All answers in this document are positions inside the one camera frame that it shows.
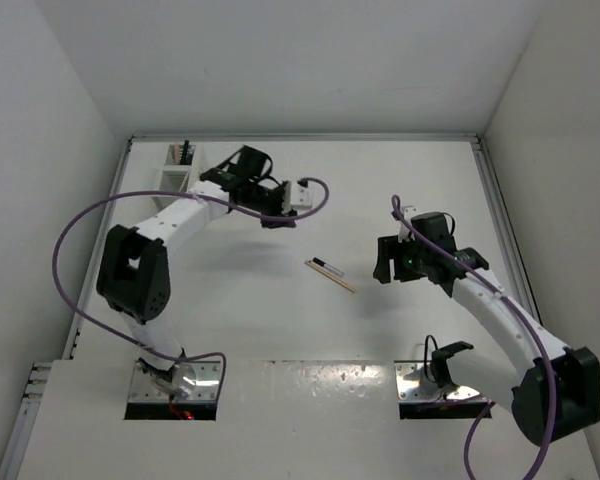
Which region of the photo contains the gold makeup pencil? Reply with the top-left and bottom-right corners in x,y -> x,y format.
304,260 -> 356,294

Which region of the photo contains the white slotted organizer box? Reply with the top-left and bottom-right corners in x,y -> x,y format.
154,140 -> 209,193

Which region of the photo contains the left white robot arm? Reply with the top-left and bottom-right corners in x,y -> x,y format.
96,146 -> 312,389

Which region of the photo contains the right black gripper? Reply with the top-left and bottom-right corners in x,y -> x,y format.
373,234 -> 430,284

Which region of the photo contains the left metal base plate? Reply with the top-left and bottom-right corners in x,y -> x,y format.
127,361 -> 221,404

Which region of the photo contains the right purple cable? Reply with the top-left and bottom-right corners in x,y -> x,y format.
390,194 -> 559,480

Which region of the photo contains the purple cable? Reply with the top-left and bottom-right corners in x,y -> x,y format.
52,176 -> 331,396
390,194 -> 559,480

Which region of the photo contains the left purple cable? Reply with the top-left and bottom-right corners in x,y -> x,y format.
52,176 -> 331,396

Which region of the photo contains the metal base plate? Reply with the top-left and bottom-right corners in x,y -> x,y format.
127,361 -> 221,404
394,361 -> 486,405

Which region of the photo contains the black white eyeliner pen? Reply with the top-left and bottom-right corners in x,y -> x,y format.
312,257 -> 344,278

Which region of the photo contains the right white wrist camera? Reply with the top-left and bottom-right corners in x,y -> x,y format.
398,205 -> 419,242

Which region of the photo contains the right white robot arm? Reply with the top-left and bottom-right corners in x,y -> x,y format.
373,206 -> 600,446

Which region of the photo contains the dark green gold mascara tube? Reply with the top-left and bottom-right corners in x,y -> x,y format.
181,140 -> 195,165

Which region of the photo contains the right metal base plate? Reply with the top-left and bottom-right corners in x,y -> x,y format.
394,361 -> 486,405

